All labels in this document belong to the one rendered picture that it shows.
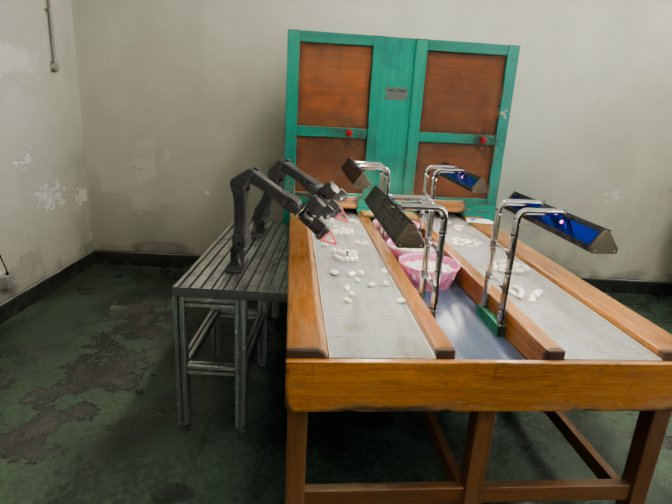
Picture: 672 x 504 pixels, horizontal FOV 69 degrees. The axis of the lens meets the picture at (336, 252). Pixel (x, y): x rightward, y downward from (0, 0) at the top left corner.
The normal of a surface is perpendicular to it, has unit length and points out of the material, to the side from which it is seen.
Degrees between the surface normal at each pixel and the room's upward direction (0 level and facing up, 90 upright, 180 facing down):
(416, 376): 90
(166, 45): 90
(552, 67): 90
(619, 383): 90
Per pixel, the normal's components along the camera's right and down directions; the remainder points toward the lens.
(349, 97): 0.08, 0.29
